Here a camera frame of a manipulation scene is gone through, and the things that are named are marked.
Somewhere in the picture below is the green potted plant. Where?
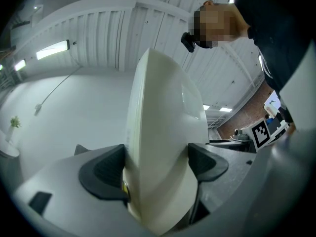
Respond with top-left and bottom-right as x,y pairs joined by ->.
6,116 -> 22,143

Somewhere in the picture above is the white object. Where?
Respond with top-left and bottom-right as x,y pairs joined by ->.
122,47 -> 209,235

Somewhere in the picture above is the person's head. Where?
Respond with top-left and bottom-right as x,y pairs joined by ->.
194,0 -> 251,49

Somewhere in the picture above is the grey wall cable conduit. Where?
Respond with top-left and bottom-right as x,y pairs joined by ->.
34,67 -> 82,116

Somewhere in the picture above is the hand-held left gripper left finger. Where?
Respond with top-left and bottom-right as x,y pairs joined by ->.
78,144 -> 131,202

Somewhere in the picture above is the person's dark top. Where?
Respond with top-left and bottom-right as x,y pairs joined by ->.
234,0 -> 316,123

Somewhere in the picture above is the black head-worn camera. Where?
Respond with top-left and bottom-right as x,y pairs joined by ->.
180,32 -> 196,53

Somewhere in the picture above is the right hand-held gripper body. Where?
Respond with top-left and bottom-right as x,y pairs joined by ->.
234,118 -> 287,150

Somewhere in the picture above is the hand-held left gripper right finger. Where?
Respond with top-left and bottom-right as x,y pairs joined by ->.
188,142 -> 229,182

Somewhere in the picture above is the white round table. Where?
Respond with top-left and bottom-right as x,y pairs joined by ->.
0,129 -> 20,159

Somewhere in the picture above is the long ceiling light panel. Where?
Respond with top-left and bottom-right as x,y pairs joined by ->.
36,39 -> 71,60
13,59 -> 27,72

